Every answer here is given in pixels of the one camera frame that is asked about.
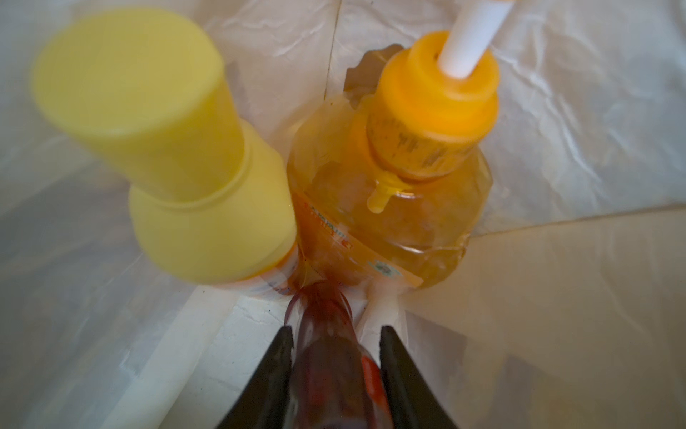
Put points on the orange bottle yellow cap front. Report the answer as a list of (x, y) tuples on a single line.
[(144, 89)]

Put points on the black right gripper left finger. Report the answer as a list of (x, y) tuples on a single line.
[(263, 402)]

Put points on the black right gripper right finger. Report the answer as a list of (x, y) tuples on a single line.
[(411, 401)]

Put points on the cream canvas shopping bag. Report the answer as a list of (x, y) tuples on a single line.
[(567, 312)]

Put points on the large orange pump soap bottle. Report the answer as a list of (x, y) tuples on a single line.
[(388, 180)]

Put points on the red Fairy bottle front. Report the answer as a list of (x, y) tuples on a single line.
[(334, 381)]

